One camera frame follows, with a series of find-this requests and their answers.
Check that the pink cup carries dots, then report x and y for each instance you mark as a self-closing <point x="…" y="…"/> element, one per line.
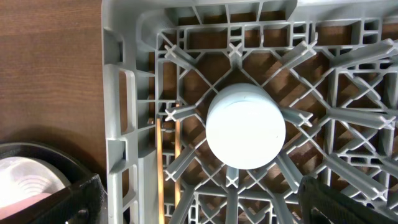
<point x="18" y="206"/>

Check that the round black serving tray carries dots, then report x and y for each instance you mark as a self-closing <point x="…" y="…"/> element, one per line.
<point x="70" y="167"/>

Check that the pale grey plate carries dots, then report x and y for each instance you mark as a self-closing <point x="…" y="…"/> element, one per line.
<point x="24" y="177"/>

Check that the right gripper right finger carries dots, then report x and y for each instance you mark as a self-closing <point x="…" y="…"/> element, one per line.
<point x="321" y="204"/>

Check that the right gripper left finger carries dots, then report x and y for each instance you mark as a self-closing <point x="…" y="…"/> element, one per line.
<point x="81" y="202"/>

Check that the blue cup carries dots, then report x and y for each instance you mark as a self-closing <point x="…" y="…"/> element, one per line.
<point x="245" y="128"/>

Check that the grey dishwasher rack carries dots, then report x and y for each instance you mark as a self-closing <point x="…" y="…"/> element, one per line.
<point x="330" y="66"/>

